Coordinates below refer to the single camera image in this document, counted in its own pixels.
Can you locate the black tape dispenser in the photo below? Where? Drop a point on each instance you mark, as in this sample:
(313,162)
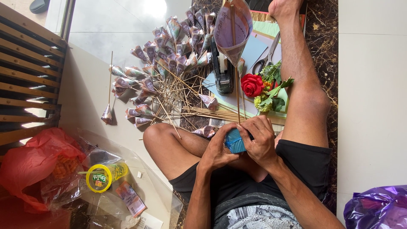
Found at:
(222,71)

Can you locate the red plastic bag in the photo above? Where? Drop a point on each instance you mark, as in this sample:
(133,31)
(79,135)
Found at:
(28,162)

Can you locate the person's left hand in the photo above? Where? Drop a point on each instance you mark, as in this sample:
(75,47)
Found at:
(214,152)

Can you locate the large banknote cone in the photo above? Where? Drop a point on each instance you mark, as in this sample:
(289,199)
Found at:
(232,31)

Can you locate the green yellow artificial flower sprig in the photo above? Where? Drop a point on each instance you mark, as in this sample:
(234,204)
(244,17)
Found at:
(270,92)

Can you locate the white paper label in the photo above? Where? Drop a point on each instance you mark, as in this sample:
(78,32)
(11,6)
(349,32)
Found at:
(148,221)

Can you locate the grey printed shirt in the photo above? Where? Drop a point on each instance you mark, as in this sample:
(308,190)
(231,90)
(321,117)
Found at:
(254,213)

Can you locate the crumpled white tissue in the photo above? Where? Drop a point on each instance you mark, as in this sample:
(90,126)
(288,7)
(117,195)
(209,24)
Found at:
(128,222)

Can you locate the person's right leg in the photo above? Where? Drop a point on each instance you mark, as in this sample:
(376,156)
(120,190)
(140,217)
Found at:
(302,82)

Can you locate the wooden slatted bench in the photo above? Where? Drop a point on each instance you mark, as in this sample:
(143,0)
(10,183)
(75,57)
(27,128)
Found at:
(28,79)

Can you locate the stack of coloured paper sheets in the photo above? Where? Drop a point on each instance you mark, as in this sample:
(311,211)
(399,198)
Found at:
(254,49)

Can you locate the dark grey sandal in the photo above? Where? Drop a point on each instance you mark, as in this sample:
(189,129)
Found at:
(38,5)

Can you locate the person's right fingers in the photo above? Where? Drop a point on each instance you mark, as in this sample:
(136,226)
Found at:
(254,125)

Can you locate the pile of banknote cones on sticks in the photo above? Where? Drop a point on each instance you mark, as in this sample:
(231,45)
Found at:
(165,60)

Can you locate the lone small banknote cone stick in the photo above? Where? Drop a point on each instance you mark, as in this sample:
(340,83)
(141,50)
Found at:
(107,115)

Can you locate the red artificial rose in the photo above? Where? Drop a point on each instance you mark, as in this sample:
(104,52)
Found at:
(252,85)

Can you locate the clear plastic bag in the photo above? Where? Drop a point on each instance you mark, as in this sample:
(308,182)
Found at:
(152,194)

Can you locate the person's leg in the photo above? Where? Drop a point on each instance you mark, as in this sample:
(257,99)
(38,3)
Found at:
(171,149)
(302,82)

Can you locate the person's right hand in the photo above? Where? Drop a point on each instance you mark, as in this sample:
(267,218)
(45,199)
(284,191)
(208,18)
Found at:
(264,143)

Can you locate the person's left fingers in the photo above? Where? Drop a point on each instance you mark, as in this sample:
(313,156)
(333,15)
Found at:
(224,132)

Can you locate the black shorts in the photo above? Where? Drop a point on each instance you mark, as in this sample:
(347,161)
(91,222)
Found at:
(305,165)

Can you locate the yellow lidded plastic drink cup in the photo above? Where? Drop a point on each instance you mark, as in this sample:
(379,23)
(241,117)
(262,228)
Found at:
(103,176)

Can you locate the bundle of bare bamboo sticks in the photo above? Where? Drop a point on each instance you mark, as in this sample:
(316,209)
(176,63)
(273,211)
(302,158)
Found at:
(210,113)

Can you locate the person's left leg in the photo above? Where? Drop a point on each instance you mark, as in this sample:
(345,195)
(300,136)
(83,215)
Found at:
(171,149)

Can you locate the flat banknote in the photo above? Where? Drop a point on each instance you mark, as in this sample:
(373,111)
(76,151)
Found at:
(131,198)

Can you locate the purple plastic bag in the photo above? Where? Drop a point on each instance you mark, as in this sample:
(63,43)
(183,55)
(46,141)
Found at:
(378,208)

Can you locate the blue bundle with rubber band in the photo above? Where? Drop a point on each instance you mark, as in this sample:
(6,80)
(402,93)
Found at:
(234,142)

